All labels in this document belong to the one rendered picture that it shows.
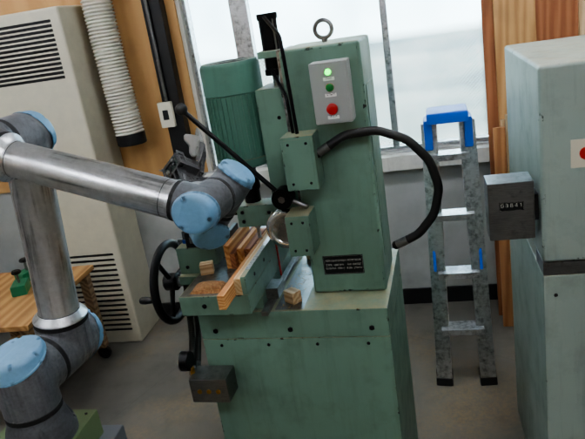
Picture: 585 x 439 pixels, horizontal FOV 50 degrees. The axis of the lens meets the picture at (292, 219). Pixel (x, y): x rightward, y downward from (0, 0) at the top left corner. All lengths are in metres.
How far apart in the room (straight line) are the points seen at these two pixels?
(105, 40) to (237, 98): 1.60
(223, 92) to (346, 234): 0.54
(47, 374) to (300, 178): 0.84
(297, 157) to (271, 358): 0.63
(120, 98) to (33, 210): 1.69
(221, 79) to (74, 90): 1.59
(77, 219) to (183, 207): 2.24
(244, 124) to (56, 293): 0.70
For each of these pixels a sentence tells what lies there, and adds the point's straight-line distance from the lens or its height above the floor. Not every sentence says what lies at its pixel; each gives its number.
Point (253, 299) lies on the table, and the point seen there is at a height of 0.87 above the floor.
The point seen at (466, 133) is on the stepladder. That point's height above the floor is 1.06.
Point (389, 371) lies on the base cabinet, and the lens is 1.89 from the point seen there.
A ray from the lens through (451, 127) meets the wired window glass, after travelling 3.31.
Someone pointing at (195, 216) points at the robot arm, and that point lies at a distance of 1.30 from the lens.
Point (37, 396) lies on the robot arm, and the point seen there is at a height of 0.79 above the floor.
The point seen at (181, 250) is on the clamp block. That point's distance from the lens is 2.03.
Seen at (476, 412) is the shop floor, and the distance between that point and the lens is 2.73.
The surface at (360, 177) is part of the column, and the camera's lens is 1.77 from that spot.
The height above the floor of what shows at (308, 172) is 1.20.
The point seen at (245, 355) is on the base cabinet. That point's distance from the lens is 1.96.
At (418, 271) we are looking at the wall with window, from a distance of 3.48.
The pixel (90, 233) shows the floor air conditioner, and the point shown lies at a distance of 3.50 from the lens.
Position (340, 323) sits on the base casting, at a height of 0.75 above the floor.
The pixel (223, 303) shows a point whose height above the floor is 0.92.
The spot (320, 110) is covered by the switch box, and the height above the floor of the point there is 1.36.
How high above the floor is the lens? 1.62
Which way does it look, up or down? 18 degrees down
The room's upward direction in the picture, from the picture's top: 9 degrees counter-clockwise
